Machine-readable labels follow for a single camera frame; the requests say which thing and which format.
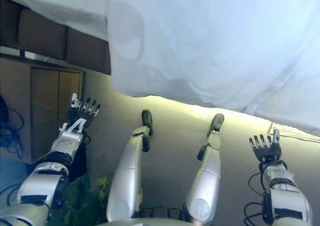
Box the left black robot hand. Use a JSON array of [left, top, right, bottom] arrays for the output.
[[65, 92, 102, 127]]

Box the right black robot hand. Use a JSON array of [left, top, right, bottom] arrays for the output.
[[248, 129, 283, 163]]

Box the white duvet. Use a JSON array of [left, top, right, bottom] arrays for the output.
[[106, 0, 320, 137]]

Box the printed paper sheet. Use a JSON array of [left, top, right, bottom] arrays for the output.
[[268, 122, 320, 144]]

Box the wooden nightstand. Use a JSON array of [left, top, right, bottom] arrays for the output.
[[0, 45, 85, 166]]

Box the right silver robot leg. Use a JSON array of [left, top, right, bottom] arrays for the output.
[[184, 112, 226, 225]]

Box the silver robot leg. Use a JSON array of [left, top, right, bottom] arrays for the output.
[[184, 112, 226, 225], [105, 109, 154, 224]]

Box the left silver robot leg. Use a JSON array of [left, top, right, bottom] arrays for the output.
[[105, 109, 154, 224]]

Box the green leafy plant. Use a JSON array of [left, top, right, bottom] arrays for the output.
[[49, 172, 145, 226]]

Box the silver robot torso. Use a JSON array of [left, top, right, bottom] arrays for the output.
[[99, 217, 201, 226]]

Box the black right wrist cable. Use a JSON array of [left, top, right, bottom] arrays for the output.
[[243, 160, 289, 222]]

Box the brown upholstered bed frame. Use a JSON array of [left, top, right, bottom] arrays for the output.
[[0, 0, 113, 76]]

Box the black device with cables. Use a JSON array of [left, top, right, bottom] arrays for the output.
[[0, 94, 26, 161]]

